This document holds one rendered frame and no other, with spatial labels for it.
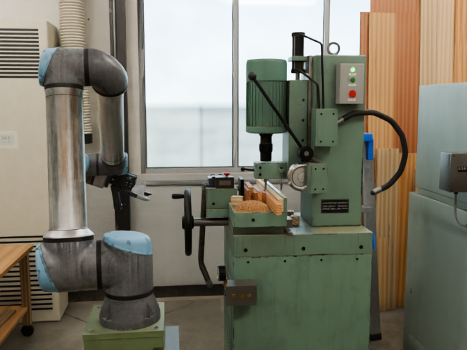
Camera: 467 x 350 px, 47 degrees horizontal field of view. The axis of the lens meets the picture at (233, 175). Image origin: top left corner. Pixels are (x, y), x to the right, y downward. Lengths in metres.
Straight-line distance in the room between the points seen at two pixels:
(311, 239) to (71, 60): 1.15
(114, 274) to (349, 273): 1.04
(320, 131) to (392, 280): 1.72
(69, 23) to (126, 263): 2.08
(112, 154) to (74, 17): 1.53
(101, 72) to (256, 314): 1.15
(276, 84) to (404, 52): 1.68
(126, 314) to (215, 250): 2.06
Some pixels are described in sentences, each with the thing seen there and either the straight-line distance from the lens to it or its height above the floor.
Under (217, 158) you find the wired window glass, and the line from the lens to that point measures 3.66.
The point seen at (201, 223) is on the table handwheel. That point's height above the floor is 0.81.
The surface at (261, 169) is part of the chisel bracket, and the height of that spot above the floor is 1.04.
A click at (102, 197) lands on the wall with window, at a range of 3.63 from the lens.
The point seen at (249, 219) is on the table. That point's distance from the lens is 2.11.
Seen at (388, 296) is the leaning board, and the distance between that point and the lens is 3.71.
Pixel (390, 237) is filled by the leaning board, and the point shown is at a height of 0.47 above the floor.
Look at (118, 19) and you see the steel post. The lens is 3.53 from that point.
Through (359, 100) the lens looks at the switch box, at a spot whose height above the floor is 1.33.
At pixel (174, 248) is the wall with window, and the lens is 3.68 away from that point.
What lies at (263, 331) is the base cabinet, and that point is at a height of 0.40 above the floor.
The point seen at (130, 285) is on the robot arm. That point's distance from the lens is 1.67.
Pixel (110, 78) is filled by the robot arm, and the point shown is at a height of 1.40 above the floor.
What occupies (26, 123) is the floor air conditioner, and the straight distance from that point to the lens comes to 3.36.
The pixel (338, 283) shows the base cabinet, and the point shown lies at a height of 0.59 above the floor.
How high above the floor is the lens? 1.31
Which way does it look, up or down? 7 degrees down
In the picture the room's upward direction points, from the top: straight up
